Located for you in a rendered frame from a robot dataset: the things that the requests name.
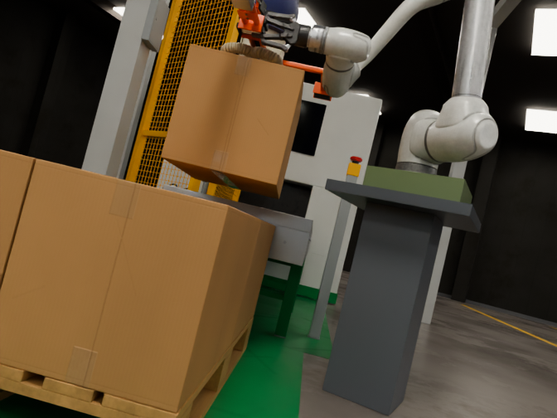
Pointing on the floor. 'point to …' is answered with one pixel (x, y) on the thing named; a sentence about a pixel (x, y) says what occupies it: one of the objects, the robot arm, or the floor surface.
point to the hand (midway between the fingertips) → (253, 26)
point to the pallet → (104, 402)
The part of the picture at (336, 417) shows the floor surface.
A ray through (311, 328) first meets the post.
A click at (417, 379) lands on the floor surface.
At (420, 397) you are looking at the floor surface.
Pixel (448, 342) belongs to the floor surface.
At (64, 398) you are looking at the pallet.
